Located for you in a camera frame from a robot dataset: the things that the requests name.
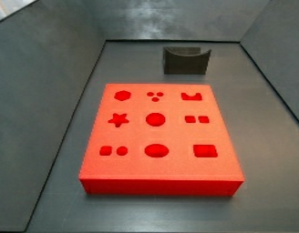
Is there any red shape-sorting board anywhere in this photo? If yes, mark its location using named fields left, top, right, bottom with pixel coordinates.
left=78, top=84, right=244, bottom=197

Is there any dark grey concave block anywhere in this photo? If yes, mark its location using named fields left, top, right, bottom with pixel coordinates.
left=163, top=46, right=211, bottom=75

